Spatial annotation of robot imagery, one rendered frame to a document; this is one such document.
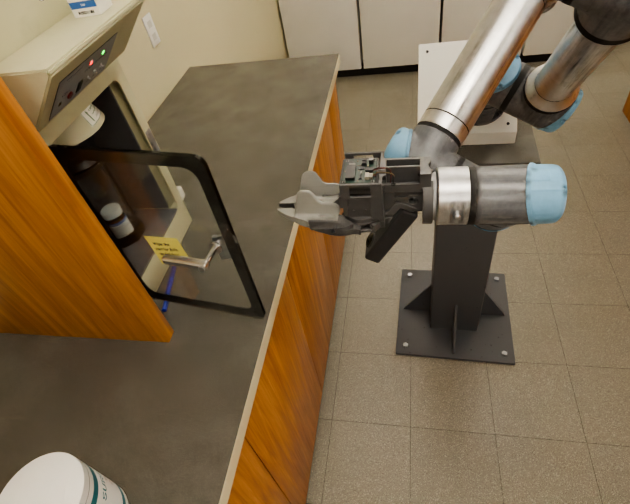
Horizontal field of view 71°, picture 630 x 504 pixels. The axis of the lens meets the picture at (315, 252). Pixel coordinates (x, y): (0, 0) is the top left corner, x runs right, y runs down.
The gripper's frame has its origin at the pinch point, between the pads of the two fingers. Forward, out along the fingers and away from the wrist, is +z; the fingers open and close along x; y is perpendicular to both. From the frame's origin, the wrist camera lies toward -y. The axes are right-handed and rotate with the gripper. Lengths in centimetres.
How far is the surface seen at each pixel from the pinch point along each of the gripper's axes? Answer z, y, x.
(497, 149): -42, -37, -67
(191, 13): 86, -22, -169
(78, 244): 38.1, -5.7, 1.1
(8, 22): 43, 24, -18
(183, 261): 20.2, -9.9, 1.1
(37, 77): 33.7, 19.5, -6.9
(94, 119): 45, 3, -26
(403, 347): -15, -129, -56
